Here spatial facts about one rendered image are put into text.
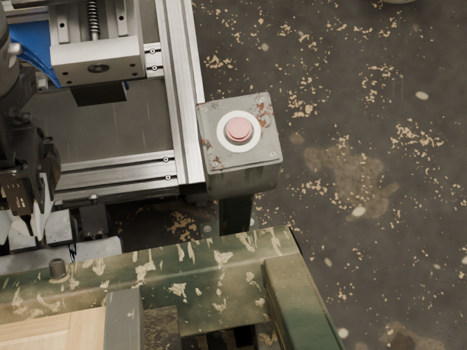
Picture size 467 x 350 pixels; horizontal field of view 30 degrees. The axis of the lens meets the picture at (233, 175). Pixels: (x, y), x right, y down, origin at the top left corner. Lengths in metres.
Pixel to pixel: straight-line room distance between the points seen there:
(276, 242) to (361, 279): 0.91
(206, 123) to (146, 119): 0.78
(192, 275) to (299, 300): 0.21
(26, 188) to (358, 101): 1.71
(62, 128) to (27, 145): 1.38
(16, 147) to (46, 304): 0.60
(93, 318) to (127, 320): 0.09
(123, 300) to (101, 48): 0.38
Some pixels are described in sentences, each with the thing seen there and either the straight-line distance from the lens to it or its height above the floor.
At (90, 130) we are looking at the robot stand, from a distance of 2.14.
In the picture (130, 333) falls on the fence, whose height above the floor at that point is 1.02.
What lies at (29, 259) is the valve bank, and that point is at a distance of 1.53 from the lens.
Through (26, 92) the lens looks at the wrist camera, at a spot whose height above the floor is 1.47.
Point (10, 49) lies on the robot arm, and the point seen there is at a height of 1.57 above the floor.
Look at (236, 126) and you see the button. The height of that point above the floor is 0.95.
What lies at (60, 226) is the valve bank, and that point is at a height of 0.76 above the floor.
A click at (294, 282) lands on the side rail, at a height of 0.99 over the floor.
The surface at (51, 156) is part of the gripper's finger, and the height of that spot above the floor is 1.44.
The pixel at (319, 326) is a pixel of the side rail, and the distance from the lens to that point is 1.12.
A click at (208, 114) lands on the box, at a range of 1.36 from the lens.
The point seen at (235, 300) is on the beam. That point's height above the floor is 0.87.
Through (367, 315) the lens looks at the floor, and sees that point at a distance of 2.25.
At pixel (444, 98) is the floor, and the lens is 2.44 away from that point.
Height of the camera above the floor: 2.21
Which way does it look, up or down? 74 degrees down
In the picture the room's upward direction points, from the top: 2 degrees clockwise
